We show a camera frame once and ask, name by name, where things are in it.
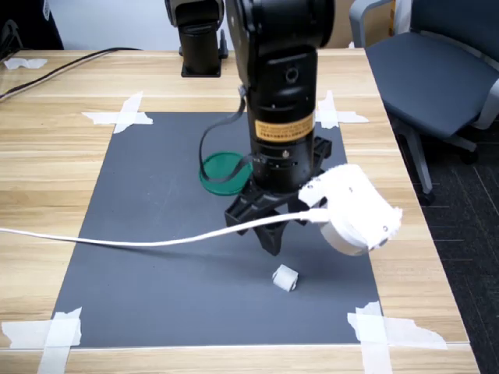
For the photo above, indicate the small white plastic terminal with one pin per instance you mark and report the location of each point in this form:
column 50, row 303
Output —
column 285, row 277

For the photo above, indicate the round green lid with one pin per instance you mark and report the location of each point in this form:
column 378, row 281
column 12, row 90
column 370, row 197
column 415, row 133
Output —
column 222, row 165

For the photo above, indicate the white tape patch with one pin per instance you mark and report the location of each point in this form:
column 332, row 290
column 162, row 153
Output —
column 339, row 117
column 58, row 331
column 370, row 331
column 128, row 117

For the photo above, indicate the dark grey mat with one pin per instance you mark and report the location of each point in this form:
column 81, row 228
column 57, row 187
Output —
column 156, row 292

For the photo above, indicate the black table clamp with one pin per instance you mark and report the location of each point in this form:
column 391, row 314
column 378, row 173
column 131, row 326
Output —
column 222, row 46

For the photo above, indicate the brown cardboard box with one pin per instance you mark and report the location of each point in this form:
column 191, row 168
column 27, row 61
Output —
column 341, row 31

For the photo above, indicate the dark grey office chair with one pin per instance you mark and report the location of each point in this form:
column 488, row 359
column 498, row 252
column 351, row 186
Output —
column 429, row 78

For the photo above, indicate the crumpled white tape scrap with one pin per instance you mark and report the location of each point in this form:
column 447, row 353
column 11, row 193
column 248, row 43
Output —
column 23, row 63

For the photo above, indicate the white camera box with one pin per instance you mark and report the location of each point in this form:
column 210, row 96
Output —
column 351, row 210

